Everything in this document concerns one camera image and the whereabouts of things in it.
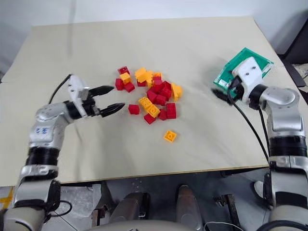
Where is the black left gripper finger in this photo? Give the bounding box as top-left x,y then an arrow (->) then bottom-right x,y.
99,103 -> 126,118
89,85 -> 115,98

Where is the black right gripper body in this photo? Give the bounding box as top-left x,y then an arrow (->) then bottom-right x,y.
229,76 -> 244,101

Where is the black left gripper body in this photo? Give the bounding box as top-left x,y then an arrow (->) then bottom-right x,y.
83,95 -> 101,117

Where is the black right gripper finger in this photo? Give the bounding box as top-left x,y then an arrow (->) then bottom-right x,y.
211,89 -> 233,106

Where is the teal plastic bin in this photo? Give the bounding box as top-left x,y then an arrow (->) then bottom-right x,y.
213,47 -> 275,97

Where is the black furniture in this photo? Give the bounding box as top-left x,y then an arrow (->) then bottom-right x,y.
276,23 -> 308,88

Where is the dark rounded shape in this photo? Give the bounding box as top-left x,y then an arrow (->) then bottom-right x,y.
108,192 -> 151,224
176,184 -> 203,231

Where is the yellow floor tape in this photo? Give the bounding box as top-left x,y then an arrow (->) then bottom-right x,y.
0,187 -> 14,209

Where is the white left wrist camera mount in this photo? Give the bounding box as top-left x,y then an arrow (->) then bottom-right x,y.
66,75 -> 90,116

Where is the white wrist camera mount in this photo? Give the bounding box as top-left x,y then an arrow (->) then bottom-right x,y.
66,75 -> 90,116
232,56 -> 263,102

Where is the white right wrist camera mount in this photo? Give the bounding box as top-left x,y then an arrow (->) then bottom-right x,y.
232,56 -> 263,102

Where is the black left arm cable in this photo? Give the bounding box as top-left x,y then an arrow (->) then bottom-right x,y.
48,74 -> 73,104

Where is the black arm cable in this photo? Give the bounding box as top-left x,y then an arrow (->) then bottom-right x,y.
228,89 -> 270,162
48,74 -> 73,104
257,107 -> 271,154

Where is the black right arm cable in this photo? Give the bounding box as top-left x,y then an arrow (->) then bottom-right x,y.
228,89 -> 270,162
257,107 -> 271,154

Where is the thin white cable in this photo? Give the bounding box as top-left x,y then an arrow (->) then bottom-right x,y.
203,221 -> 244,231

